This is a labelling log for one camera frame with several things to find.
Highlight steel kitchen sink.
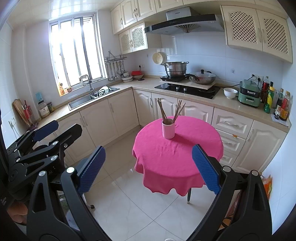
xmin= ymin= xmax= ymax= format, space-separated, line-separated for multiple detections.
xmin=68 ymin=86 xmax=119 ymax=110

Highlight person's left hand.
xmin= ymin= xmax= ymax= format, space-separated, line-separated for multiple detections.
xmin=7 ymin=201 xmax=28 ymax=225

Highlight clear jar white lid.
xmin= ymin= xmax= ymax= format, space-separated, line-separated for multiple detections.
xmin=38 ymin=100 xmax=50 ymax=118

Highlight wooden cutting board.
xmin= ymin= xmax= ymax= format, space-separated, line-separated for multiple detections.
xmin=13 ymin=99 xmax=32 ymax=127

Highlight orange plastic bag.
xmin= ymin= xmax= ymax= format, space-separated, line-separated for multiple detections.
xmin=262 ymin=175 xmax=273 ymax=199

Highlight orange bottle on sill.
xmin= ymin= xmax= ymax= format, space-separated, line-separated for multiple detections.
xmin=59 ymin=83 xmax=65 ymax=96

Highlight chrome faucet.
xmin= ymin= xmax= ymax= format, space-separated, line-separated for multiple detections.
xmin=79 ymin=74 xmax=94 ymax=96

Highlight window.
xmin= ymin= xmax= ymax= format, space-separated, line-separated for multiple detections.
xmin=49 ymin=15 xmax=106 ymax=93

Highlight pink tablecloth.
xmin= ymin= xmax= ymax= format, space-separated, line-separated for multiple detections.
xmin=132 ymin=116 xmax=223 ymax=196

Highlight stacked white plates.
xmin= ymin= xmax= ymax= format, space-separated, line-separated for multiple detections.
xmin=122 ymin=76 xmax=133 ymax=82

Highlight sauce bottle red label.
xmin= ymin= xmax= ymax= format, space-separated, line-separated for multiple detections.
xmin=280 ymin=91 xmax=290 ymax=121

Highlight green oil bottle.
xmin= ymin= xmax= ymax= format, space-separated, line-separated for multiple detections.
xmin=264 ymin=81 xmax=274 ymax=113

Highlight red container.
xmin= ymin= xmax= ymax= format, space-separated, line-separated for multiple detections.
xmin=132 ymin=70 xmax=142 ymax=76

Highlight dark soy sauce bottle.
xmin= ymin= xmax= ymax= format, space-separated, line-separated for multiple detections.
xmin=274 ymin=88 xmax=283 ymax=115

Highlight green electric cooker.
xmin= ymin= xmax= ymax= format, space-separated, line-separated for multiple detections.
xmin=238 ymin=80 xmax=261 ymax=108

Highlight pink utensil cup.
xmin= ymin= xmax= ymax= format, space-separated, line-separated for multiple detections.
xmin=162 ymin=118 xmax=175 ymax=140

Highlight white ceramic bowl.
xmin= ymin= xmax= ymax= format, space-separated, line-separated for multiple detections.
xmin=223 ymin=87 xmax=238 ymax=99

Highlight black gas hob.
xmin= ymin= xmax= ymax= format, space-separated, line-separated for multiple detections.
xmin=155 ymin=83 xmax=220 ymax=99

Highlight dark soda bottle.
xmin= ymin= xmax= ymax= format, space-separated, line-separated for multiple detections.
xmin=261 ymin=76 xmax=270 ymax=104

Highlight round perforated trivet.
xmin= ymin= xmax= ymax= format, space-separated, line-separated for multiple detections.
xmin=152 ymin=52 xmax=167 ymax=65

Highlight wooden board over hob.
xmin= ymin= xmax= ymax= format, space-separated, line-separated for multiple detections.
xmin=160 ymin=79 xmax=216 ymax=90

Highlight wok with glass lid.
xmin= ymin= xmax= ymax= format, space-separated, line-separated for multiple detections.
xmin=185 ymin=69 xmax=216 ymax=85

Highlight steel stock pot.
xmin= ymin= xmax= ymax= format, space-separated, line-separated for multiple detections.
xmin=162 ymin=61 xmax=189 ymax=78

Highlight black range hood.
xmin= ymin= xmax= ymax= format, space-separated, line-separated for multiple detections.
xmin=144 ymin=7 xmax=224 ymax=35

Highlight wall utensil rack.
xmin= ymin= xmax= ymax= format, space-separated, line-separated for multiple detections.
xmin=104 ymin=51 xmax=127 ymax=82

